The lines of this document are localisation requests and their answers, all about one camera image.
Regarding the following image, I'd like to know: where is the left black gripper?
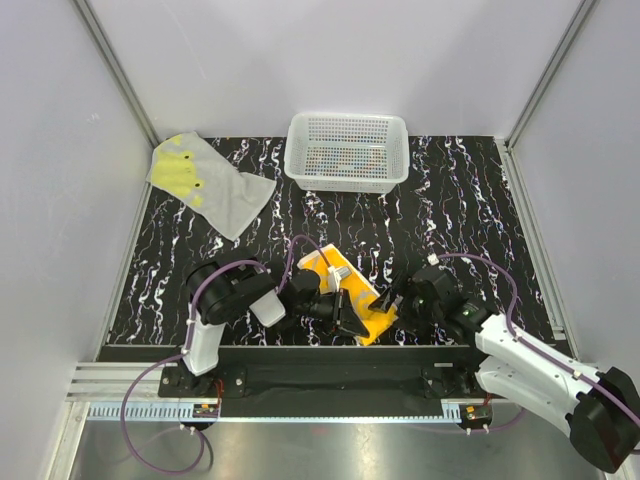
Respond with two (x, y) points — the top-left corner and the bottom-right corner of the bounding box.
(294, 288), (369, 338)

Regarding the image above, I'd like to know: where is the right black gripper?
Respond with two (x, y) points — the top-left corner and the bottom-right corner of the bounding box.
(368, 270), (442, 338)

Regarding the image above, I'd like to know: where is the grey and orange towel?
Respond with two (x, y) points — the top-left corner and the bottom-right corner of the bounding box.
(296, 244), (397, 346)

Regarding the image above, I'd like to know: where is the grey towel yellow frog print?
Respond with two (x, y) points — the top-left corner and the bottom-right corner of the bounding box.
(147, 132), (276, 241)

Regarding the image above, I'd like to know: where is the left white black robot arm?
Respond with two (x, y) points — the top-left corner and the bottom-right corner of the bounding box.
(180, 257), (368, 396)

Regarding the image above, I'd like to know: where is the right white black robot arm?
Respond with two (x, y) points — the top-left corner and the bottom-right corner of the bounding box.
(369, 267), (639, 473)

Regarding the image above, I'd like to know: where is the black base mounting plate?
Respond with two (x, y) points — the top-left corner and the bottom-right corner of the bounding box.
(159, 346), (486, 413)

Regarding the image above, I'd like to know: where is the white plastic mesh basket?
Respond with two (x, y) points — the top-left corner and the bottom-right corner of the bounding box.
(284, 112), (410, 195)

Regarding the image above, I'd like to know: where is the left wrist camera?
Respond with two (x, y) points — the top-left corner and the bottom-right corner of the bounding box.
(327, 266), (351, 292)

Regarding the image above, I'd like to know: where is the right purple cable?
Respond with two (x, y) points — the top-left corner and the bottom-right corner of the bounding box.
(429, 252), (640, 435)

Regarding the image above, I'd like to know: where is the white slotted cable duct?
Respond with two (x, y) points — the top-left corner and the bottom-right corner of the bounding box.
(87, 400), (484, 424)

